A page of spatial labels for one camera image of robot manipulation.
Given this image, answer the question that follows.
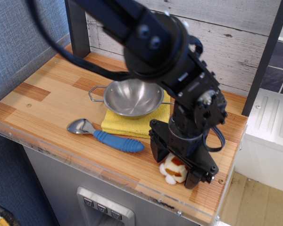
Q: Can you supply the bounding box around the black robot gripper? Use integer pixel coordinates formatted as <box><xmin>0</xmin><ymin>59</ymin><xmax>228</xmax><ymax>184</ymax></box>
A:
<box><xmin>149</xmin><ymin>120</ymin><xmax>219</xmax><ymax>189</ymax></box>

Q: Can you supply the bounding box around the brown spotted plush animal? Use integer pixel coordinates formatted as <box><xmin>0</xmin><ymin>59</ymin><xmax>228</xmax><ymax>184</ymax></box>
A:
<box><xmin>159</xmin><ymin>153</ymin><xmax>188</xmax><ymax>185</ymax></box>

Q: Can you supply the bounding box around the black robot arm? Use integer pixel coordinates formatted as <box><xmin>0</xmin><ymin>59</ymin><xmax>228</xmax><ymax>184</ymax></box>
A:
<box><xmin>77</xmin><ymin>0</ymin><xmax>227</xmax><ymax>189</ymax></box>

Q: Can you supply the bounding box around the yellow folded cloth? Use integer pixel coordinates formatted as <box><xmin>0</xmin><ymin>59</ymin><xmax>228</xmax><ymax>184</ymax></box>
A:
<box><xmin>101</xmin><ymin>103</ymin><xmax>170</xmax><ymax>138</ymax></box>

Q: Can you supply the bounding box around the grey dispenser button panel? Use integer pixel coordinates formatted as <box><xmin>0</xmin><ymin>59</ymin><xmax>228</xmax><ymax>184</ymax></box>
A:
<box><xmin>76</xmin><ymin>186</ymin><xmax>135</xmax><ymax>226</ymax></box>

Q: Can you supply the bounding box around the white ribbed appliance top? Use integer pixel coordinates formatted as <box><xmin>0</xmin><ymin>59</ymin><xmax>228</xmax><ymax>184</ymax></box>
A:
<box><xmin>246</xmin><ymin>89</ymin><xmax>283</xmax><ymax>147</ymax></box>

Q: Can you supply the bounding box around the yellow black object bottom left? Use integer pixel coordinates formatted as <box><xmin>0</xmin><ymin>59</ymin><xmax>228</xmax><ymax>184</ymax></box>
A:
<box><xmin>0</xmin><ymin>206</ymin><xmax>21</xmax><ymax>226</ymax></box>

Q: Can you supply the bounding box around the clear acrylic edge guard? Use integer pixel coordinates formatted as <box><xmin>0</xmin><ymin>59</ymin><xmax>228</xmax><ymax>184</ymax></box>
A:
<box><xmin>0</xmin><ymin>114</ymin><xmax>247</xmax><ymax>226</ymax></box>

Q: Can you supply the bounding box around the steel bowl with handles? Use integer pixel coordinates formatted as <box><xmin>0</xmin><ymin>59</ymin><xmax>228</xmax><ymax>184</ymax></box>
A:
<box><xmin>89</xmin><ymin>79</ymin><xmax>173</xmax><ymax>119</ymax></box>

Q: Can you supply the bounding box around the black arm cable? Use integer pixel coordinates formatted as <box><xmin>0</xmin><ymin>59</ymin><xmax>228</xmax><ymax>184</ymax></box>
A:
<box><xmin>27</xmin><ymin>0</ymin><xmax>137</xmax><ymax>82</ymax></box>

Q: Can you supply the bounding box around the blue handled metal scoop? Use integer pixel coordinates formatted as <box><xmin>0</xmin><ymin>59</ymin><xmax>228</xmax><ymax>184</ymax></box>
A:
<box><xmin>67</xmin><ymin>119</ymin><xmax>144</xmax><ymax>153</ymax></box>

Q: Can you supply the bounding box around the right dark upright post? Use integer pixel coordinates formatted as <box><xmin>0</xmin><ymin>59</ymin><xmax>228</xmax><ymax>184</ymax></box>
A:
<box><xmin>241</xmin><ymin>0</ymin><xmax>283</xmax><ymax>116</ymax></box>

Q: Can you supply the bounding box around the dark upright post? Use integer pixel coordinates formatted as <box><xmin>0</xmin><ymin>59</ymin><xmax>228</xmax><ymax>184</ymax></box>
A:
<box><xmin>241</xmin><ymin>0</ymin><xmax>283</xmax><ymax>116</ymax></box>
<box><xmin>65</xmin><ymin>0</ymin><xmax>90</xmax><ymax>58</ymax></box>

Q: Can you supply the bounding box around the left dark upright post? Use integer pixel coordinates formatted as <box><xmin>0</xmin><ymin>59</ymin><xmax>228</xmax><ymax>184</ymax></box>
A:
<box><xmin>65</xmin><ymin>0</ymin><xmax>90</xmax><ymax>58</ymax></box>

